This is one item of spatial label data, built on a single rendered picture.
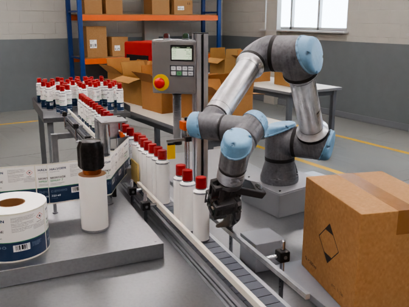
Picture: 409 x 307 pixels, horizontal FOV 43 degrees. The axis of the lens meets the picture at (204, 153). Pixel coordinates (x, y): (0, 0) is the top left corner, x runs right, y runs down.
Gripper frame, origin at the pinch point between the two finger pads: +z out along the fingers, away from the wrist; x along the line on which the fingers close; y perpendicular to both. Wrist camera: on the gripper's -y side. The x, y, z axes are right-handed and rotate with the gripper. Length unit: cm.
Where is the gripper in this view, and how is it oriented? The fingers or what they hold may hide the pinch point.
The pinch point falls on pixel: (228, 224)
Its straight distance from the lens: 155.3
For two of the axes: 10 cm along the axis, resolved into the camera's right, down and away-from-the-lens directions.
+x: 3.9, 6.6, -6.5
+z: -0.9, 7.3, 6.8
